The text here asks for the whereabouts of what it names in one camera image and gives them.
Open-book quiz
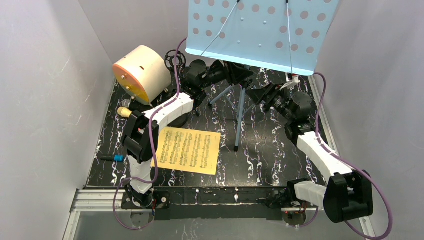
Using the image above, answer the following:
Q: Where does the aluminium frame rail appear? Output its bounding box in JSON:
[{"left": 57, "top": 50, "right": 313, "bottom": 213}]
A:
[{"left": 63, "top": 187, "right": 360, "bottom": 240}]

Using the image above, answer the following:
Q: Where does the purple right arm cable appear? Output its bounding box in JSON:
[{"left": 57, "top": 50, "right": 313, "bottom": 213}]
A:
[{"left": 298, "top": 72, "right": 394, "bottom": 240}]

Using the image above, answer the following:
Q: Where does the white and orange drum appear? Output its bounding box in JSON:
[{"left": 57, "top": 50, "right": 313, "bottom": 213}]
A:
[{"left": 112, "top": 45, "right": 172, "bottom": 105}]

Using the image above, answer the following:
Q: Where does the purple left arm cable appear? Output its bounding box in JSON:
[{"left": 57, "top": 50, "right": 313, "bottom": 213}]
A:
[{"left": 111, "top": 37, "right": 189, "bottom": 231}]

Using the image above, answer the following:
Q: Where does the black round microphone stand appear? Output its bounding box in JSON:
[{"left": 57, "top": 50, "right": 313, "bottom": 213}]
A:
[{"left": 166, "top": 113, "right": 189, "bottom": 128}]

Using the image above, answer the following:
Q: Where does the yellow sheet music page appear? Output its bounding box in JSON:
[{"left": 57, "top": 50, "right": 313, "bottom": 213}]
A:
[{"left": 156, "top": 127, "right": 221, "bottom": 176}]

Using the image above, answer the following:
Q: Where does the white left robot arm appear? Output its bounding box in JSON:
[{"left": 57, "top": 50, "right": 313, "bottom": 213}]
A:
[{"left": 122, "top": 60, "right": 254, "bottom": 208}]

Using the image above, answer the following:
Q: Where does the beige microphone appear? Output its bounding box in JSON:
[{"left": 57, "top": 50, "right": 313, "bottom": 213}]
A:
[{"left": 117, "top": 106, "right": 132, "bottom": 118}]

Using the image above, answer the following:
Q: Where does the black tripod microphone stand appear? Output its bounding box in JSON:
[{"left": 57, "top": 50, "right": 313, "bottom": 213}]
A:
[{"left": 164, "top": 49, "right": 201, "bottom": 117}]

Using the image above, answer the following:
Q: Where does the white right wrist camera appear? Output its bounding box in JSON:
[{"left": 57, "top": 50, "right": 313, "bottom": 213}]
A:
[{"left": 279, "top": 72, "right": 300, "bottom": 90}]

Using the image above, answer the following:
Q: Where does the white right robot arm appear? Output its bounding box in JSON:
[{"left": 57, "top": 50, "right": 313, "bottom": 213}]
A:
[{"left": 246, "top": 83, "right": 374, "bottom": 223}]

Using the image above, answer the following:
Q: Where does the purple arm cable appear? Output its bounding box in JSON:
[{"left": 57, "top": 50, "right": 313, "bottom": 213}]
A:
[
  {"left": 298, "top": 72, "right": 394, "bottom": 240},
  {"left": 111, "top": 37, "right": 189, "bottom": 231}
]

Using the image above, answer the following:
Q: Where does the black and blue marker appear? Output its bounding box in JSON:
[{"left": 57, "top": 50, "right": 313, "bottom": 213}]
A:
[{"left": 98, "top": 154, "right": 125, "bottom": 162}]

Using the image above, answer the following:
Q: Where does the blue music stand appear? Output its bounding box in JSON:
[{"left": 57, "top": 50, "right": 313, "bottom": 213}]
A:
[{"left": 184, "top": 0, "right": 341, "bottom": 153}]

